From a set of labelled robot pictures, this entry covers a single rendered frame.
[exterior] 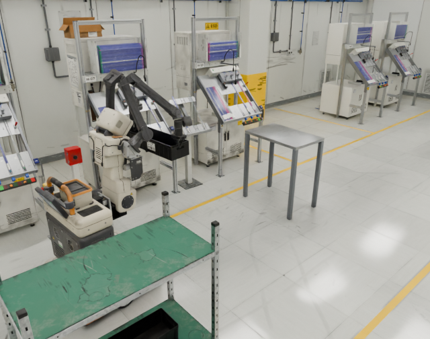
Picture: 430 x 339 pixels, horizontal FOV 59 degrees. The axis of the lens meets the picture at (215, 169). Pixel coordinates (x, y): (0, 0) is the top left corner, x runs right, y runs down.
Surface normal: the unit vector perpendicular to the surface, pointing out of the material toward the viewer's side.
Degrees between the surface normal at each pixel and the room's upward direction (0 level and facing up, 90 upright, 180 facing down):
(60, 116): 90
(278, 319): 0
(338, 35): 90
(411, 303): 0
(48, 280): 0
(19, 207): 90
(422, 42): 90
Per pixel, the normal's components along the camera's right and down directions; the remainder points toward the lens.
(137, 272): 0.00, -0.92
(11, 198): 0.66, 0.30
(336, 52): -0.75, 0.26
